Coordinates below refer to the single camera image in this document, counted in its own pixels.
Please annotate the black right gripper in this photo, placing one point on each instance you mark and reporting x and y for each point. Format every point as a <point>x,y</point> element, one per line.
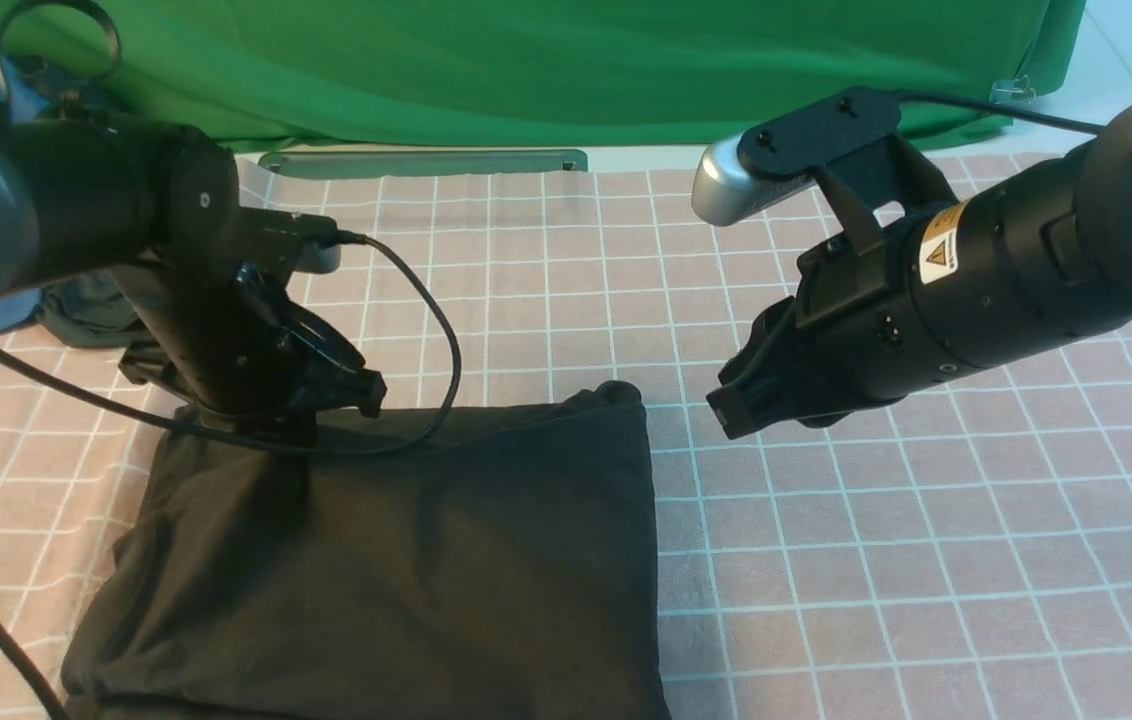
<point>817,357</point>

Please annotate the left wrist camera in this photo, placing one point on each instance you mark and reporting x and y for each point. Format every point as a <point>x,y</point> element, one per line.
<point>284,242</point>

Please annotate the clear binder clip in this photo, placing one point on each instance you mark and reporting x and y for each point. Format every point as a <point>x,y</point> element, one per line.
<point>1013,91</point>

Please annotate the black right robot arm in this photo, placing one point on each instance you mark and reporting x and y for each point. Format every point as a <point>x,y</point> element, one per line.
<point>919,288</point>

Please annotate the dark gray long-sleeve shirt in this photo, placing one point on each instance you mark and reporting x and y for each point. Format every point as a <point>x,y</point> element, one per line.
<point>506,569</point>

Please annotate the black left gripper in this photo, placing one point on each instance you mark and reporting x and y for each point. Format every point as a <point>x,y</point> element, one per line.
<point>236,347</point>

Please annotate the dark gray crumpled garment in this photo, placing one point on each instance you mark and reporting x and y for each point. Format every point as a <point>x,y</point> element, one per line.
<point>89,311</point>

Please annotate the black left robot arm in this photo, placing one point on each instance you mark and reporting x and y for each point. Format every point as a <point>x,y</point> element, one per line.
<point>158,209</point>

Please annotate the green backdrop cloth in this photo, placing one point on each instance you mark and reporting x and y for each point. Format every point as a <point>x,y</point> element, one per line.
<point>265,75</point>

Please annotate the pink checkered tablecloth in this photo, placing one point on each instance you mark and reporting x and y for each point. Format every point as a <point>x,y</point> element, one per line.
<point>964,554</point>

